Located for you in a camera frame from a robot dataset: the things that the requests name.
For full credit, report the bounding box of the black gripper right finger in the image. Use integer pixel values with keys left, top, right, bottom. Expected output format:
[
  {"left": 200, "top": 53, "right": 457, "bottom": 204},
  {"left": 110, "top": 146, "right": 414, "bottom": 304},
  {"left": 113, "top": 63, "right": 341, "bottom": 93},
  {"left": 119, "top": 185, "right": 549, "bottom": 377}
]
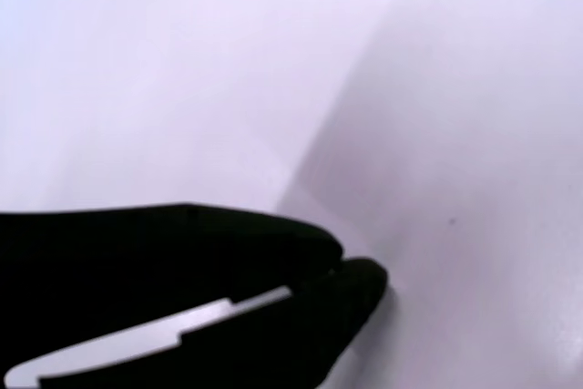
[{"left": 38, "top": 256, "right": 389, "bottom": 389}]

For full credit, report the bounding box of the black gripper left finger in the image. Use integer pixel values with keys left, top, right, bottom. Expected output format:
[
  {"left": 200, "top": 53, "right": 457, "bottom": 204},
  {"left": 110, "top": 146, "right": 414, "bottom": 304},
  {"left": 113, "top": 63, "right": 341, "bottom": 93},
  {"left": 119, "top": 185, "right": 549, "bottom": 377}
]
[{"left": 0, "top": 201, "right": 346, "bottom": 384}]

